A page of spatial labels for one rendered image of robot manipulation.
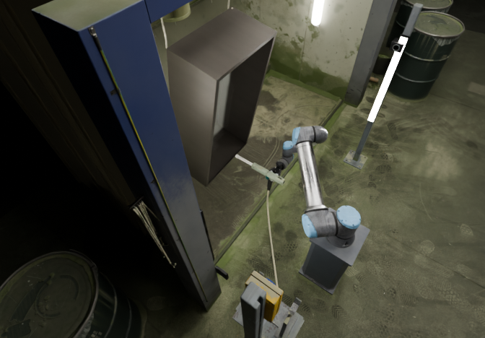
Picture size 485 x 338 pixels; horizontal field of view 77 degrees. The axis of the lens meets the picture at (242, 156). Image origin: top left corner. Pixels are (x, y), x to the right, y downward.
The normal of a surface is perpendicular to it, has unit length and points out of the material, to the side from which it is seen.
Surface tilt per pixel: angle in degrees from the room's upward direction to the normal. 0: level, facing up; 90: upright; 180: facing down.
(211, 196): 0
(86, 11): 0
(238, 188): 0
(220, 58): 12
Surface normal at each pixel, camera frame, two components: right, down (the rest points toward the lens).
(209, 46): 0.14, -0.54
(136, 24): 0.80, 0.44
